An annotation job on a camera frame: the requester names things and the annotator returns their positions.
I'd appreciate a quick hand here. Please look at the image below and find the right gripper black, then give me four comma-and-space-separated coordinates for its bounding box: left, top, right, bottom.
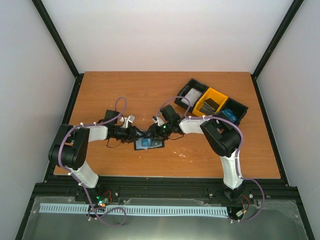
144, 122, 172, 143

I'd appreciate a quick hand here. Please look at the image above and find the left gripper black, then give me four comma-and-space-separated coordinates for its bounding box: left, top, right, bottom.
113, 124, 146, 144

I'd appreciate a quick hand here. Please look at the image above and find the blue VIP card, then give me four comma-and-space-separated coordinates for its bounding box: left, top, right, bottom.
141, 138, 154, 148

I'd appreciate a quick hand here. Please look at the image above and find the black leather card holder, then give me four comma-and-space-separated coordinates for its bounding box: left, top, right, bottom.
133, 130, 165, 151

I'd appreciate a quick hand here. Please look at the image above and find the black cards stack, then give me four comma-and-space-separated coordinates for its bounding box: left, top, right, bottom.
200, 98, 220, 115

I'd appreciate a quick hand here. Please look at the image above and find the black bin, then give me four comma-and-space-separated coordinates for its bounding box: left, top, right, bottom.
215, 97, 249, 126
174, 78, 209, 113

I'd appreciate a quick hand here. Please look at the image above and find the yellow bin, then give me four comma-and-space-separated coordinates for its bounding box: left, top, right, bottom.
192, 87, 228, 117

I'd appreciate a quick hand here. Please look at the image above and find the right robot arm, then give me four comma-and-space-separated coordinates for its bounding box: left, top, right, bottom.
143, 105, 244, 202

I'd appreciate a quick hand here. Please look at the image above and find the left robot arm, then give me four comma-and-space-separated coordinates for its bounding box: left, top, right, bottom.
48, 110, 145, 202

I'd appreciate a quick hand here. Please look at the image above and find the white cards stack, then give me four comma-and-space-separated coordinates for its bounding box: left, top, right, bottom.
181, 88, 202, 107

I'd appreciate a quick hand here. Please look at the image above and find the blue cards stack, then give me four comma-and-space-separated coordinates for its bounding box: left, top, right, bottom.
222, 109, 238, 123

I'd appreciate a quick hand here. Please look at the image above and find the green led circuit board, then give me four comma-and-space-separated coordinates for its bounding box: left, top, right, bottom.
97, 195, 113, 207

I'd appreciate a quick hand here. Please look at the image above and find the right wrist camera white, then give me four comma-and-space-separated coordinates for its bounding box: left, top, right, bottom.
152, 115, 164, 127

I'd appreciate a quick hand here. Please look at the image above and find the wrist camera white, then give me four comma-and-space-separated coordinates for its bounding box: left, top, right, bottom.
120, 115, 135, 128
152, 115, 164, 127

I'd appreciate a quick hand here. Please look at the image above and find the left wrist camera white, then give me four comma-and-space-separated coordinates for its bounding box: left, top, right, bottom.
120, 115, 135, 128

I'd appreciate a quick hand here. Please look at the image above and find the light blue cable duct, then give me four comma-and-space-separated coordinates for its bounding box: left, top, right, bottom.
38, 203, 228, 218

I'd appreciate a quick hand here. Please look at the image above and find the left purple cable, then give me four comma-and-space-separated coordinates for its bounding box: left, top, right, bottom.
57, 96, 128, 187

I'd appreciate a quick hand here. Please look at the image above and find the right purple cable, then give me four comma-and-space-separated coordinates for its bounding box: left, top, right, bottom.
152, 96, 266, 222

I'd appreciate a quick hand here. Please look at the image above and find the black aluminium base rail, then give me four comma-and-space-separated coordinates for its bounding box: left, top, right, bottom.
32, 176, 300, 206

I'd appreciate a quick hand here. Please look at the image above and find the left black frame post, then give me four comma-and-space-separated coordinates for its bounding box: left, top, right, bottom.
31, 0, 85, 78

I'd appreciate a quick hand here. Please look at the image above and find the black frame post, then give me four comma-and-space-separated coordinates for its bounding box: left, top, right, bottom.
251, 0, 305, 78
31, 0, 85, 78

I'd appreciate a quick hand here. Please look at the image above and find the right black frame post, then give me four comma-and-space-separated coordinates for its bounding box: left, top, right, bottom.
251, 0, 305, 78

